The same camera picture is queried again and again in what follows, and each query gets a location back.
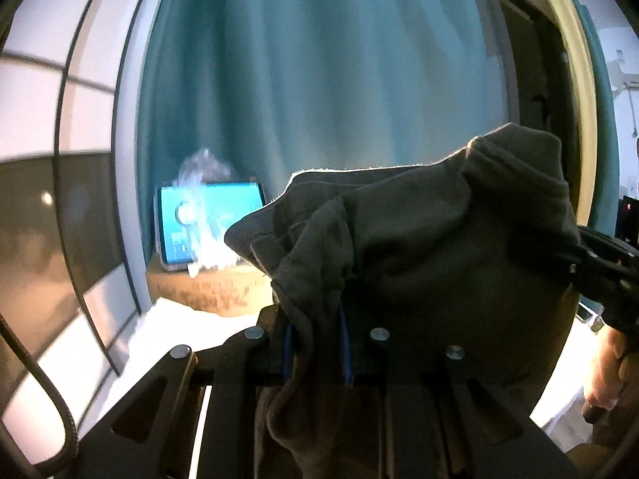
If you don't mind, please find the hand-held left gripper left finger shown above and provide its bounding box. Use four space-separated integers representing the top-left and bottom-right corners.
75 303 296 479

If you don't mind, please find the dark brown t-shirt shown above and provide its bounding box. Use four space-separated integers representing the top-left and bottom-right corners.
224 122 583 479

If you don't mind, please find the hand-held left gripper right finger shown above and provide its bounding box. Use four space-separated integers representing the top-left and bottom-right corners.
338 303 583 479

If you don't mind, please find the black monitor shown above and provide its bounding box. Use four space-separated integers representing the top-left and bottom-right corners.
614 194 639 245

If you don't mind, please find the clear plastic bag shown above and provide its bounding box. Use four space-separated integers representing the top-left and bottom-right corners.
175 148 241 278

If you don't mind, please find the dark window black frame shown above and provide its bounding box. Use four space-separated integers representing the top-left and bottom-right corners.
469 0 583 225

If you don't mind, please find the black braided cable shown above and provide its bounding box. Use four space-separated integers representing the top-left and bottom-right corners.
0 317 81 478

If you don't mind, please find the person's right hand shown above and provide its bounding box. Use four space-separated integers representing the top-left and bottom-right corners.
583 327 639 413

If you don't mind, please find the wide teal curtain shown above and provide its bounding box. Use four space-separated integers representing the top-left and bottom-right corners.
137 0 510 285

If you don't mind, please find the tablet on white stand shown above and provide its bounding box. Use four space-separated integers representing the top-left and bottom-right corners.
156 178 266 273

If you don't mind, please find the yellow curtain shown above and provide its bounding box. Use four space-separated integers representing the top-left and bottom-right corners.
529 0 600 230

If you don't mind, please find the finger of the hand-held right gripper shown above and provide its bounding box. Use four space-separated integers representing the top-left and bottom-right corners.
509 232 600 290

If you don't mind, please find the narrow teal curtain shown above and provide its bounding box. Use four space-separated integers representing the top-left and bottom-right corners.
569 0 620 235

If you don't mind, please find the cardboard box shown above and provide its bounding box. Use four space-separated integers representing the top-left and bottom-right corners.
146 264 273 318

